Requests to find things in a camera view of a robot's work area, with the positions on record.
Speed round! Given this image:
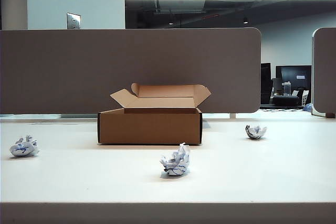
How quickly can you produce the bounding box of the black round seat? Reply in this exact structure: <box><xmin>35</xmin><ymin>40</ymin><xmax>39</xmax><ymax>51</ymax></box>
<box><xmin>272</xmin><ymin>95</ymin><xmax>300</xmax><ymax>106</ymax></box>

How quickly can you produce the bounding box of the metal wall plate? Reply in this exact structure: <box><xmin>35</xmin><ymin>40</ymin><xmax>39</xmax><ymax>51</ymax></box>
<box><xmin>66</xmin><ymin>12</ymin><xmax>81</xmax><ymax>30</ymax></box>

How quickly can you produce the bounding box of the open brown cardboard box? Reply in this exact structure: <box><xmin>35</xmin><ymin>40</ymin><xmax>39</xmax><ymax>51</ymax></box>
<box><xmin>97</xmin><ymin>82</ymin><xmax>212</xmax><ymax>146</ymax></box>

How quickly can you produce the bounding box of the black monitor seen edge-on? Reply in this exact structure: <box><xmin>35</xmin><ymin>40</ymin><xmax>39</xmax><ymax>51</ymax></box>
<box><xmin>261</xmin><ymin>62</ymin><xmax>272</xmax><ymax>104</ymax></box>

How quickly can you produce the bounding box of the black-scribbled paper ball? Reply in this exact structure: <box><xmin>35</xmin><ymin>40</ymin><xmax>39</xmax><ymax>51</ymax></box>
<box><xmin>245</xmin><ymin>124</ymin><xmax>268</xmax><ymax>140</ymax></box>

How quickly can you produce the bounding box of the narrow grey desk divider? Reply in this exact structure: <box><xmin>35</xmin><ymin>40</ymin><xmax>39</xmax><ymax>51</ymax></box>
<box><xmin>311</xmin><ymin>27</ymin><xmax>336</xmax><ymax>119</ymax></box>

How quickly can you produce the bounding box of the large black monitor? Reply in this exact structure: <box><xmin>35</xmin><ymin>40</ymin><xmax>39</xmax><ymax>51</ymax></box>
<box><xmin>275</xmin><ymin>65</ymin><xmax>312</xmax><ymax>90</ymax></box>

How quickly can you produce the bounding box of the wide grey desk divider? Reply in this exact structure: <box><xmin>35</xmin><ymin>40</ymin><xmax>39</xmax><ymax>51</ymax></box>
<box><xmin>0</xmin><ymin>27</ymin><xmax>263</xmax><ymax>115</ymax></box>

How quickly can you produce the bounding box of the blue-scribbled paper ball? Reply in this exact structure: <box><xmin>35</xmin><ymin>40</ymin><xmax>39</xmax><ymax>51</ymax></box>
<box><xmin>9</xmin><ymin>134</ymin><xmax>40</xmax><ymax>158</ymax></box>
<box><xmin>159</xmin><ymin>142</ymin><xmax>192</xmax><ymax>177</ymax></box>

